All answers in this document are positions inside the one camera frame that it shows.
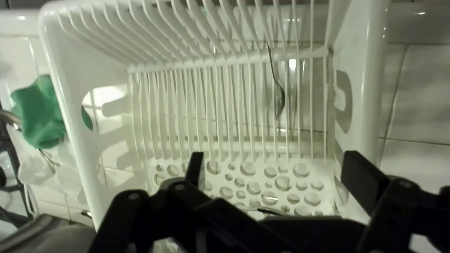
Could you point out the green cloth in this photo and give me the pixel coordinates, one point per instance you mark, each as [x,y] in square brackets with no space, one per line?
[37,117]

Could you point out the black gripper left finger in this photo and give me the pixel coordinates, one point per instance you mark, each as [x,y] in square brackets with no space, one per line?
[155,215]

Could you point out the metal spoon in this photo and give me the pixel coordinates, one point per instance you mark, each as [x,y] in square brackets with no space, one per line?
[280,100]

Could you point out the white plastic dish rack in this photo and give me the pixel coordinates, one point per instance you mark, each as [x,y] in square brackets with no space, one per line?
[360,47]

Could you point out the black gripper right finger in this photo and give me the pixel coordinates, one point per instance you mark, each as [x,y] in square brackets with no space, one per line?
[402,215]

